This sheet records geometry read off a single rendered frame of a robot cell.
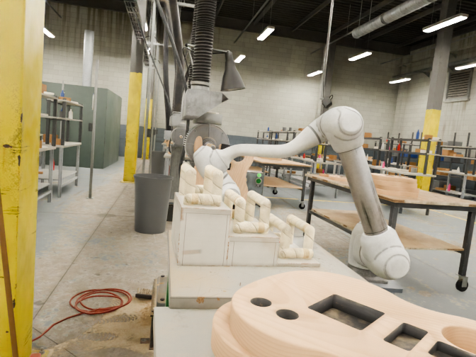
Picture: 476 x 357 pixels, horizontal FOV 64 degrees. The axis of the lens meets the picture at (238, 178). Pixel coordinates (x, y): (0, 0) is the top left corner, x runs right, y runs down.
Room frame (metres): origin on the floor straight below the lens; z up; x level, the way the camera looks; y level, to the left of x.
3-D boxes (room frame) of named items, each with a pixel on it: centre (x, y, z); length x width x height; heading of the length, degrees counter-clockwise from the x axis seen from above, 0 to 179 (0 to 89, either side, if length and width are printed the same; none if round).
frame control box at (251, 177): (2.34, -0.03, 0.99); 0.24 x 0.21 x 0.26; 11
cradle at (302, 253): (1.20, -0.21, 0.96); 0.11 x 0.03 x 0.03; 105
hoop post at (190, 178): (1.12, 0.14, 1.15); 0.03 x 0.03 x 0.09
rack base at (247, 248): (1.25, -0.03, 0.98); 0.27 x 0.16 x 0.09; 15
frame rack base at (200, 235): (1.21, 0.11, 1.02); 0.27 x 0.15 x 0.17; 15
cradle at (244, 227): (1.16, -0.06, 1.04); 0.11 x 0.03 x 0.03; 105
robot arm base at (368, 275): (1.82, -0.65, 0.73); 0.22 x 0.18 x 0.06; 4
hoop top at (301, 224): (1.30, -0.23, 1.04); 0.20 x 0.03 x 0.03; 14
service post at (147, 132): (6.18, 1.54, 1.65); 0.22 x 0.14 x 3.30; 11
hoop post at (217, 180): (1.14, 0.06, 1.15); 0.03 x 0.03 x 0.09
